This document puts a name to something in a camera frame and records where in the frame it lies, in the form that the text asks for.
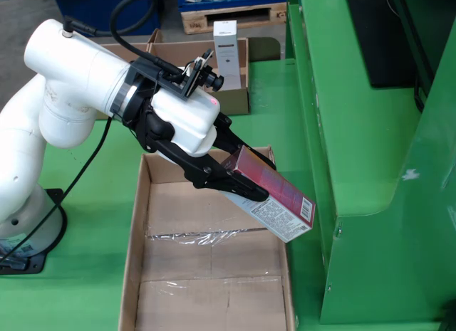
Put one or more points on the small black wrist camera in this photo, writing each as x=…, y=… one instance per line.
x=213, y=80

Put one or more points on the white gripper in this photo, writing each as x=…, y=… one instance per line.
x=185, y=117

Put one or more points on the wooden pallet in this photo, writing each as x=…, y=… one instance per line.
x=231, y=19

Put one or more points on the dark red product box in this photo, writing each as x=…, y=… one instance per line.
x=278, y=199

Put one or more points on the open brown cardboard box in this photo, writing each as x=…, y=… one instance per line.
x=121, y=50

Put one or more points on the large shallow cardboard tray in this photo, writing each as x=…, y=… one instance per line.
x=213, y=302

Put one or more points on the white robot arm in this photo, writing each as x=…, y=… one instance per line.
x=71, y=67

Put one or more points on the cardboard box with side flap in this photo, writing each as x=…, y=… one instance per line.
x=235, y=103

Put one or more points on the tall white product box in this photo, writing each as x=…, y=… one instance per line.
x=228, y=42

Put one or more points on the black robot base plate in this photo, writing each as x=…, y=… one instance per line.
x=55, y=195

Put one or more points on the blue plastic bin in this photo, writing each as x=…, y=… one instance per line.
x=89, y=3

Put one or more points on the dark gray camera mount bracket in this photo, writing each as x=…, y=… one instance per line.
x=156, y=74

